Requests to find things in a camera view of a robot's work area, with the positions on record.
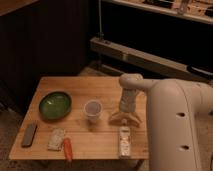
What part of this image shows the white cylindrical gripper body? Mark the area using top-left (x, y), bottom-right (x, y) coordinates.
top-left (119, 89), bottom-right (138, 113)

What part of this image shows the white plastic bottle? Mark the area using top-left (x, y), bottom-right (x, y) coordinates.
top-left (118, 119), bottom-right (131, 158)

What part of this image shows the metal frame rail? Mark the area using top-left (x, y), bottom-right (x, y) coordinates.
top-left (90, 37), bottom-right (213, 83)

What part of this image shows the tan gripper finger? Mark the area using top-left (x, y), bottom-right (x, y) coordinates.
top-left (108, 112), bottom-right (124, 125)
top-left (129, 113), bottom-right (141, 127)

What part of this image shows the dark grey rectangular block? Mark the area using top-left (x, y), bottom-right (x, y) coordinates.
top-left (21, 123), bottom-right (37, 148)

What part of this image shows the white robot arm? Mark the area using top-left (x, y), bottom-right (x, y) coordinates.
top-left (110, 74), bottom-right (213, 171)

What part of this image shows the clear plastic cup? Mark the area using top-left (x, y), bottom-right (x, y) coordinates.
top-left (84, 100), bottom-right (102, 123)

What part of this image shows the orange carrot toy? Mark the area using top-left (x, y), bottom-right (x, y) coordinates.
top-left (64, 138), bottom-right (73, 162)

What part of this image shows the green bowl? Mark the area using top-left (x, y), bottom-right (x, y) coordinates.
top-left (39, 91), bottom-right (72, 120)

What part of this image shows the background shelf with items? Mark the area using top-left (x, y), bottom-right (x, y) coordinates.
top-left (104, 0), bottom-right (213, 25)

